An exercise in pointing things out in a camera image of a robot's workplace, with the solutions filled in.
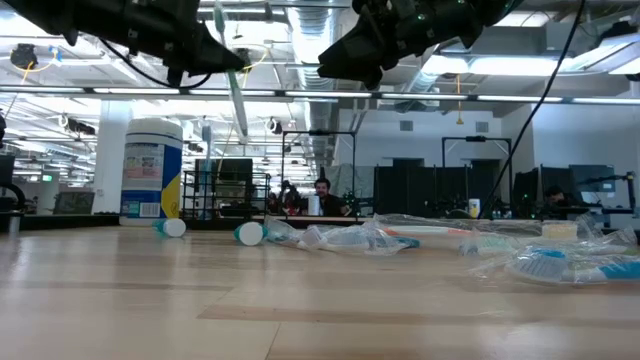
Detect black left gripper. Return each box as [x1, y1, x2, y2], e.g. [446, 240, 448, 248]
[59, 0, 247, 90]

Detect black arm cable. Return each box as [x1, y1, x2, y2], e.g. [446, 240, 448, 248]
[98, 38, 215, 91]
[477, 0, 587, 220]

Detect white blue yellow wipes canister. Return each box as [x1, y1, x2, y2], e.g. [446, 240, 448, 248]
[119, 118, 184, 227]

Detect black metal frame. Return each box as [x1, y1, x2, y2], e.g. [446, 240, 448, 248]
[441, 135, 514, 201]
[281, 129, 358, 211]

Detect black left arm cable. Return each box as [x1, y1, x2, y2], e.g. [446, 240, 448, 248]
[98, 38, 215, 91]

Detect wooden desk grey legs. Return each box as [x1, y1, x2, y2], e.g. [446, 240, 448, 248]
[251, 214, 374, 224]

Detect long ceiling light strip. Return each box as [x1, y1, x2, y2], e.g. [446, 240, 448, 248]
[0, 85, 640, 105]

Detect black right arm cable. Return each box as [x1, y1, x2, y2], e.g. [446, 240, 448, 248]
[477, 0, 587, 220]

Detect black room partition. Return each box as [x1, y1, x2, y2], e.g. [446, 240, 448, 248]
[373, 158, 512, 220]

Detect white toothbrush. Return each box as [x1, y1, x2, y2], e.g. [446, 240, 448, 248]
[199, 123, 215, 221]

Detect black ceiling dome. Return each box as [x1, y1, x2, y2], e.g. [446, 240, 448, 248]
[9, 43, 39, 71]

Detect yellow hanging cord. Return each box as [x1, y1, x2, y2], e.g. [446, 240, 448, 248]
[454, 74, 465, 127]

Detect white column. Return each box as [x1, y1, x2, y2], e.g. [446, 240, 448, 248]
[92, 99, 135, 215]

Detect black wire rack caddy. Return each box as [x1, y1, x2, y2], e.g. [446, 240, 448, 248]
[178, 169, 273, 232]

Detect dark screen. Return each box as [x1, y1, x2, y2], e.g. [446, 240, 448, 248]
[53, 191, 96, 216]

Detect teal toothpaste tube white cap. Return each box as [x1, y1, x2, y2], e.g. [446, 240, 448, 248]
[233, 221, 270, 247]
[153, 217, 188, 239]

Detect black curved tube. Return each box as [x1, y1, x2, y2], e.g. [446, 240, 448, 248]
[0, 182, 30, 236]

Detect silver ventilation duct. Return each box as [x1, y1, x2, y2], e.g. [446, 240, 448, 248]
[285, 0, 342, 169]
[399, 47, 506, 96]

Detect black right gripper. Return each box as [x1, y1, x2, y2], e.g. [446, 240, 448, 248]
[317, 0, 452, 92]

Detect black ledge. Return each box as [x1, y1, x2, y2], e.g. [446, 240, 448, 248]
[19, 213, 122, 233]

